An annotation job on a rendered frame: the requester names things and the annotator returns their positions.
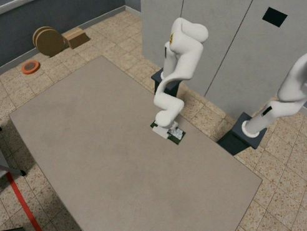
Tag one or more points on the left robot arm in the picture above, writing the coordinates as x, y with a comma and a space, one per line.
292, 95

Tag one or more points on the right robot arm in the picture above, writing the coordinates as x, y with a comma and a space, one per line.
186, 40

